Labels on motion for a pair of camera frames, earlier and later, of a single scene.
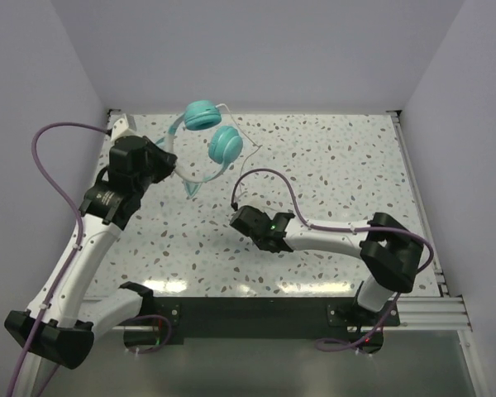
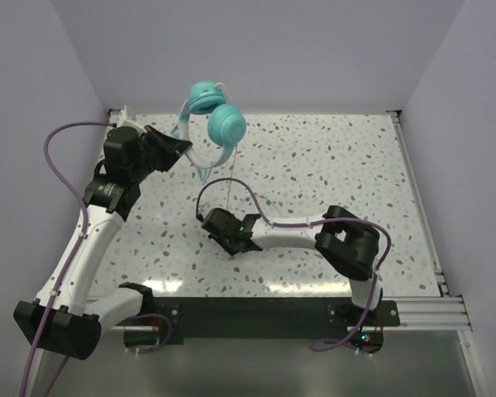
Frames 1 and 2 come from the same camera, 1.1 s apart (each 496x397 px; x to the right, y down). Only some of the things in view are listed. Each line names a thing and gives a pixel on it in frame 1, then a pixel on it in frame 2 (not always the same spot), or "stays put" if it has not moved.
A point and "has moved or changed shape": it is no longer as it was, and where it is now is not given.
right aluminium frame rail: x=443 y=312 stays put
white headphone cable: x=255 y=143 → x=236 y=152
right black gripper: x=261 y=212 → x=231 y=251
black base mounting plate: x=267 y=320 stays put
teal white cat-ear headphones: x=203 y=150 has moved or changed shape
